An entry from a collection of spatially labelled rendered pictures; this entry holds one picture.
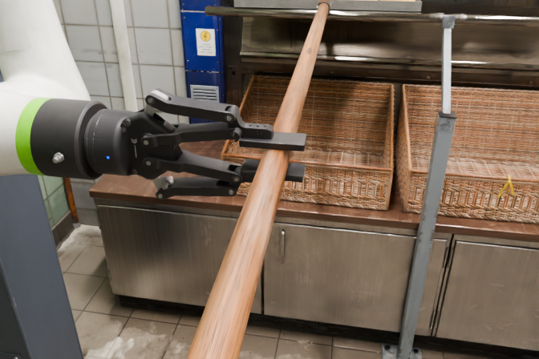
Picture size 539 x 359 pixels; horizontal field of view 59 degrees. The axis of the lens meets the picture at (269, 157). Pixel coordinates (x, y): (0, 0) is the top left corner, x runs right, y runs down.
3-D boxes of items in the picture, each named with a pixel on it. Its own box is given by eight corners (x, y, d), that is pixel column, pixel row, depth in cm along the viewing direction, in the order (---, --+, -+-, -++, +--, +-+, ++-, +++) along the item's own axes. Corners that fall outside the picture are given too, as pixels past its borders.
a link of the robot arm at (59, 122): (35, 194, 54) (17, 118, 49) (87, 149, 64) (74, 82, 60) (86, 199, 53) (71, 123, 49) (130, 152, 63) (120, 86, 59)
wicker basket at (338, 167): (252, 136, 204) (250, 74, 192) (387, 147, 194) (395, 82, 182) (219, 195, 162) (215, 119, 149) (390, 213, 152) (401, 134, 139)
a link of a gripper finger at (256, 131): (228, 131, 53) (227, 106, 52) (273, 134, 53) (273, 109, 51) (225, 136, 52) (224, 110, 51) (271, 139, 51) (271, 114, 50)
